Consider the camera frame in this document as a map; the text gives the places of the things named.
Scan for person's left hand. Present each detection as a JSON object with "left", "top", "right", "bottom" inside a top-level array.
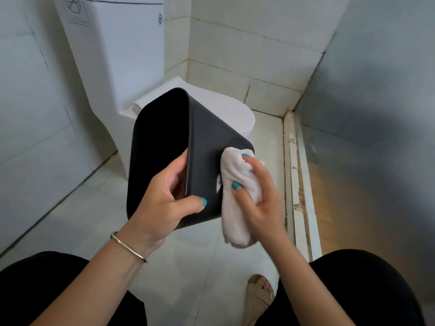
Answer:
[{"left": 117, "top": 148, "right": 208, "bottom": 258}]

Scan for person's right hand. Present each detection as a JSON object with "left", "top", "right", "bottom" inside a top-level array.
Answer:
[{"left": 231, "top": 154, "right": 289, "bottom": 248}]

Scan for white cleaning cloth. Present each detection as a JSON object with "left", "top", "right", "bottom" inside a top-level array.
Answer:
[{"left": 216, "top": 147, "right": 266, "bottom": 249}]

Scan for black plastic waste bin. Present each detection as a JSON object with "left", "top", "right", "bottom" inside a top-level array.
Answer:
[{"left": 126, "top": 87, "right": 255, "bottom": 231}]

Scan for person's right forearm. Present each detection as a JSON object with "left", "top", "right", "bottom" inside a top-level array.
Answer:
[{"left": 265, "top": 231, "right": 355, "bottom": 326}]

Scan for person's left forearm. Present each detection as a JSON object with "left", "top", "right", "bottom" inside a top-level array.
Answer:
[{"left": 31, "top": 234, "right": 164, "bottom": 326}]

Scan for white shower threshold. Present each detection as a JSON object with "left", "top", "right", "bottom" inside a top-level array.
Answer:
[{"left": 283, "top": 111, "right": 323, "bottom": 262}]

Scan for beige sandal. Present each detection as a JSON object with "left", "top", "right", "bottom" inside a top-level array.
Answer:
[{"left": 243, "top": 274, "right": 276, "bottom": 326}]

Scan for glass shower partition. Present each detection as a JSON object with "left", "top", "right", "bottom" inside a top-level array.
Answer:
[{"left": 294, "top": 0, "right": 435, "bottom": 302}]

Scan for person's black trousers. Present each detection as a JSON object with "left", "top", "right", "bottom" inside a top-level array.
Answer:
[{"left": 0, "top": 249, "right": 427, "bottom": 326}]

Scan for white toilet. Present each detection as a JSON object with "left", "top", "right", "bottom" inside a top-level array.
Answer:
[{"left": 51, "top": 0, "right": 256, "bottom": 180}]

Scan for silver bangle bracelet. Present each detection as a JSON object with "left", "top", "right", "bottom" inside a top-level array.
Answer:
[{"left": 110, "top": 231, "right": 148, "bottom": 264}]

